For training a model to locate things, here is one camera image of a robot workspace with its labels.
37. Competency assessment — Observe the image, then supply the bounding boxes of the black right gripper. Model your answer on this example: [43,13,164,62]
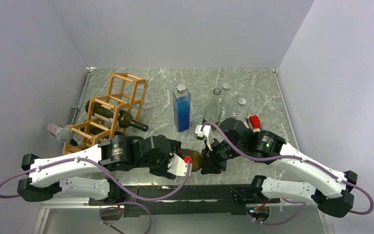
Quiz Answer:
[201,136,246,174]

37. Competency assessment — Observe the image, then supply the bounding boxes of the green wine bottle gold neck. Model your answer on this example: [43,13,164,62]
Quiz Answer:
[177,149,204,172]

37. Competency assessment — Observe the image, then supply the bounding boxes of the clear glass bottle top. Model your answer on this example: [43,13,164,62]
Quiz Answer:
[202,87,222,124]

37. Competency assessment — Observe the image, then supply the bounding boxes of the dark green wine bottle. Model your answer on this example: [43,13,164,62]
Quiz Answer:
[93,102,149,132]

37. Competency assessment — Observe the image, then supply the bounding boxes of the blue square glass bottle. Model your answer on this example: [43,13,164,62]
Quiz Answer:
[172,83,191,132]

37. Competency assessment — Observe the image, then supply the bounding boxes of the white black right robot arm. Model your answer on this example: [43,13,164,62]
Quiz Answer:
[195,118,357,218]

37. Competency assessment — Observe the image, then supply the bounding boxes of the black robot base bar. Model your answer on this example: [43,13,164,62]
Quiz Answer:
[88,184,280,217]

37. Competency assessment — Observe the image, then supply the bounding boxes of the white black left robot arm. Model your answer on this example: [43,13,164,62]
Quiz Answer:
[17,135,193,205]

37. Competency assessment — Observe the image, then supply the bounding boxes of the small clear bottle silver cap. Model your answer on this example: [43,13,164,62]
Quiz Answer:
[232,97,247,122]

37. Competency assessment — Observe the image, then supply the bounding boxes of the wooden wine rack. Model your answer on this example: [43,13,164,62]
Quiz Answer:
[63,72,149,155]

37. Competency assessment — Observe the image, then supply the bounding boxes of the grey microphone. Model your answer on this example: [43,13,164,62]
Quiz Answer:
[47,123,74,143]

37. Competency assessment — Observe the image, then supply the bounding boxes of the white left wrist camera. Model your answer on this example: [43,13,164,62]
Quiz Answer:
[168,152,192,176]

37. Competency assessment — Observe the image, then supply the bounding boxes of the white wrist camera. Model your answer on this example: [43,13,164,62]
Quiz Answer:
[194,125,214,151]
[168,152,192,176]

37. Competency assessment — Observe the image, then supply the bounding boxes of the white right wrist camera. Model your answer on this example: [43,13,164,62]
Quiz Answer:
[194,125,214,151]

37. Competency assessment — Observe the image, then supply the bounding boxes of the aluminium table edge rail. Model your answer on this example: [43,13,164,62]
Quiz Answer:
[66,67,95,126]

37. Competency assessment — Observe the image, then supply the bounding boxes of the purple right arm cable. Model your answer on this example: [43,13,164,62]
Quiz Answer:
[201,121,374,227]

